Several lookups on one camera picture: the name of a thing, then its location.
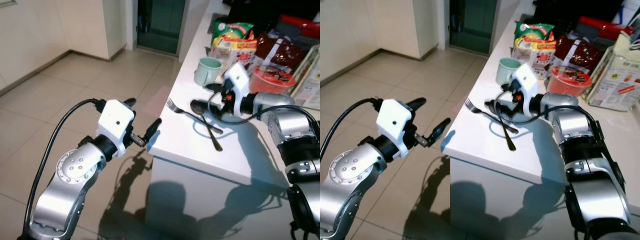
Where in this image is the dark metal spoon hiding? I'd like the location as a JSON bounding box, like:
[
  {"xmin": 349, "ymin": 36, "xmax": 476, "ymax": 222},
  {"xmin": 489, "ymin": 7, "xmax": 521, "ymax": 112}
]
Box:
[
  {"xmin": 483, "ymin": 99, "xmax": 517, "ymax": 152},
  {"xmin": 190, "ymin": 99, "xmax": 224, "ymax": 152}
]

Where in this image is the silver metal fork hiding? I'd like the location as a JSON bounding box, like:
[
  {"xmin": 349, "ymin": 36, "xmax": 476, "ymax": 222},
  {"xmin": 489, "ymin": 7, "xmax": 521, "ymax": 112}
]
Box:
[
  {"xmin": 463, "ymin": 97, "xmax": 520, "ymax": 135},
  {"xmin": 165, "ymin": 97, "xmax": 225, "ymax": 135}
]

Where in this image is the pale green mug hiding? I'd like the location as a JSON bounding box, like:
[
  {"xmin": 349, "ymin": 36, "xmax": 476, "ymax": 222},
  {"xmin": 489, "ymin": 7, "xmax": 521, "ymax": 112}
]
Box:
[
  {"xmin": 495, "ymin": 57, "xmax": 524, "ymax": 87},
  {"xmin": 193, "ymin": 56, "xmax": 224, "ymax": 89}
]

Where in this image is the red instant noodle bowl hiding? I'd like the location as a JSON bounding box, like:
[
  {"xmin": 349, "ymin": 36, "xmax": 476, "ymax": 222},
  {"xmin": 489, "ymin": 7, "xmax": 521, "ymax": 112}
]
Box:
[
  {"xmin": 248, "ymin": 64, "xmax": 297, "ymax": 95},
  {"xmin": 545, "ymin": 65, "xmax": 594, "ymax": 97}
]

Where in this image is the green yellow snack bag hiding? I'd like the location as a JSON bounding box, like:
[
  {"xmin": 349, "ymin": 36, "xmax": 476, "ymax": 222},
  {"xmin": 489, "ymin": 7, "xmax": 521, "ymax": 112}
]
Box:
[
  {"xmin": 513, "ymin": 21, "xmax": 556, "ymax": 47},
  {"xmin": 210, "ymin": 20, "xmax": 256, "ymax": 47}
]

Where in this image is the dark red food bag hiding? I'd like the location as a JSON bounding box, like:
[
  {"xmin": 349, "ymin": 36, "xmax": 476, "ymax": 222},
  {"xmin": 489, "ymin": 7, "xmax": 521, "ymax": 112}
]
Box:
[
  {"xmin": 254, "ymin": 32, "xmax": 309, "ymax": 76},
  {"xmin": 552, "ymin": 34, "xmax": 609, "ymax": 76}
]

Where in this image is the dark glass door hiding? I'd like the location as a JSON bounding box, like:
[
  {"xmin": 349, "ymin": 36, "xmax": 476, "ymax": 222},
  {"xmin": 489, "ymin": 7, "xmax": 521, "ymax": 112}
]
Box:
[
  {"xmin": 137, "ymin": 0, "xmax": 186, "ymax": 55},
  {"xmin": 448, "ymin": 0, "xmax": 499, "ymax": 55}
]

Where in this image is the cream printed box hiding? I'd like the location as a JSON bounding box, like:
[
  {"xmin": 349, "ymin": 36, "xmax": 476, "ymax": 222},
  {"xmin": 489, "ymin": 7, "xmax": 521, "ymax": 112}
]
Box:
[
  {"xmin": 289, "ymin": 44, "xmax": 321, "ymax": 112},
  {"xmin": 581, "ymin": 31, "xmax": 640, "ymax": 113}
]

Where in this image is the large black bag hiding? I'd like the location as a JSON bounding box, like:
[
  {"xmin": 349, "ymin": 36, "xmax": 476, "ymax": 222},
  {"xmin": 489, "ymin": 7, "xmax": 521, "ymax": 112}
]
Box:
[
  {"xmin": 224, "ymin": 0, "xmax": 321, "ymax": 32},
  {"xmin": 530, "ymin": 0, "xmax": 627, "ymax": 32}
]

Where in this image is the bright red package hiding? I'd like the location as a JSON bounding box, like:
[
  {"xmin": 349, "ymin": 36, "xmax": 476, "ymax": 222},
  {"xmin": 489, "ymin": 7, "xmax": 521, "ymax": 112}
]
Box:
[
  {"xmin": 276, "ymin": 14, "xmax": 321, "ymax": 40},
  {"xmin": 576, "ymin": 16, "xmax": 622, "ymax": 42}
]

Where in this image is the white blue plastic bag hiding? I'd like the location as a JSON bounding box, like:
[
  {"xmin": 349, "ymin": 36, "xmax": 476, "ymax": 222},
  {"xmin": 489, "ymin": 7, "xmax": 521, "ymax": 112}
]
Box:
[{"xmin": 612, "ymin": 0, "xmax": 640, "ymax": 37}]

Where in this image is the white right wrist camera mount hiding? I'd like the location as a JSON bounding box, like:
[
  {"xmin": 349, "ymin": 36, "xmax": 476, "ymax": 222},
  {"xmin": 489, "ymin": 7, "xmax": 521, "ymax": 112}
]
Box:
[
  {"xmin": 222, "ymin": 62, "xmax": 251, "ymax": 114},
  {"xmin": 512, "ymin": 63, "xmax": 541, "ymax": 112}
]

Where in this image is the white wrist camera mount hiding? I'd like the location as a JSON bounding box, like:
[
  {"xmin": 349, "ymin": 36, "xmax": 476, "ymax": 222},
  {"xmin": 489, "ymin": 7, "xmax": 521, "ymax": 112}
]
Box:
[
  {"xmin": 512, "ymin": 63, "xmax": 541, "ymax": 112},
  {"xmin": 375, "ymin": 98, "xmax": 416, "ymax": 154},
  {"xmin": 222, "ymin": 62, "xmax": 251, "ymax": 114},
  {"xmin": 96, "ymin": 99, "xmax": 136, "ymax": 157}
]

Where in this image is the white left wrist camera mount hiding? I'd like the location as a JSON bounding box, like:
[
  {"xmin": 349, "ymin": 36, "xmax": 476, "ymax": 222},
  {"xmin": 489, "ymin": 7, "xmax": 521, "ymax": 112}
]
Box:
[
  {"xmin": 375, "ymin": 98, "xmax": 416, "ymax": 154},
  {"xmin": 96, "ymin": 99, "xmax": 136, "ymax": 157}
]

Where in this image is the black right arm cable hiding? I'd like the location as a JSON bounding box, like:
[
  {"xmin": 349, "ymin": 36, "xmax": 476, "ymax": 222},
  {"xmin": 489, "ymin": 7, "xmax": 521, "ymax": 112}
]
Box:
[
  {"xmin": 494, "ymin": 89, "xmax": 626, "ymax": 201},
  {"xmin": 205, "ymin": 82, "xmax": 321, "ymax": 146}
]

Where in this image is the cream wall cabinet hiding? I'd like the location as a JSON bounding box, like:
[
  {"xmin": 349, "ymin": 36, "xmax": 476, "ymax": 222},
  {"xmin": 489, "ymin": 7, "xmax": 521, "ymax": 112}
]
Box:
[
  {"xmin": 0, "ymin": 0, "xmax": 128, "ymax": 97},
  {"xmin": 320, "ymin": 0, "xmax": 441, "ymax": 81}
]

